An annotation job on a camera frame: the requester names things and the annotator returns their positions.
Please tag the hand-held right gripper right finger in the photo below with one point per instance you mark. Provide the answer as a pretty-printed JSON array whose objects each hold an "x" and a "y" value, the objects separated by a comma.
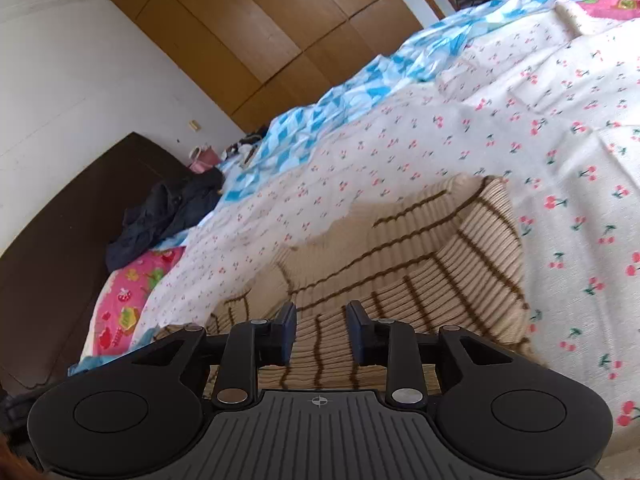
[{"x": 356, "y": 334}]

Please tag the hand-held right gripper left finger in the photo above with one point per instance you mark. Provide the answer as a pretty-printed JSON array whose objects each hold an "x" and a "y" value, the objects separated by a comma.
[{"x": 286, "y": 334}]

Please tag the beige brown-striped knit sweater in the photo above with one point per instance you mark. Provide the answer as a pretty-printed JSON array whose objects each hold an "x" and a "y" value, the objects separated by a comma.
[{"x": 400, "y": 260}]

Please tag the pink cartoon-print bed sheet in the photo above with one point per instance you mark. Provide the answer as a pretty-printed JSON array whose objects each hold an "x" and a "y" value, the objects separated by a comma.
[{"x": 125, "y": 305}]

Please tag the dark blue jacket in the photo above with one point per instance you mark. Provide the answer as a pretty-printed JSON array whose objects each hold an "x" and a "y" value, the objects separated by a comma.
[{"x": 160, "y": 215}]

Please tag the black white cloth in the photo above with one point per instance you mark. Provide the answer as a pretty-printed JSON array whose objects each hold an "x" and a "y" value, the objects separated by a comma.
[{"x": 242, "y": 147}]

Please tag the pink bag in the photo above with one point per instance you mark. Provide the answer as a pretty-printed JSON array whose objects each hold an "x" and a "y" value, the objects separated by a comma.
[{"x": 204, "y": 159}]

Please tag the white cherry-print bed sheet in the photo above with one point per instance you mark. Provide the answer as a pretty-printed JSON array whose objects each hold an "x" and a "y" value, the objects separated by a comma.
[{"x": 450, "y": 125}]

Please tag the dark brown headboard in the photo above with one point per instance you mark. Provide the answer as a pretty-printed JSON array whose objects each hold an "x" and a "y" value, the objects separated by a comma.
[{"x": 60, "y": 260}]

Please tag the blue white checkered quilt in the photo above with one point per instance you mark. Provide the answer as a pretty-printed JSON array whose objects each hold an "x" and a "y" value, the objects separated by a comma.
[{"x": 350, "y": 95}]

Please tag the wooden wardrobe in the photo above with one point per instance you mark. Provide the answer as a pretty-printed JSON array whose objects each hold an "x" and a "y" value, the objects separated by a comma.
[{"x": 250, "y": 25}]

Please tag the wall switch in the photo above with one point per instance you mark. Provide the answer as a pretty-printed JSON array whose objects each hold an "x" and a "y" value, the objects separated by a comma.
[{"x": 194, "y": 126}]

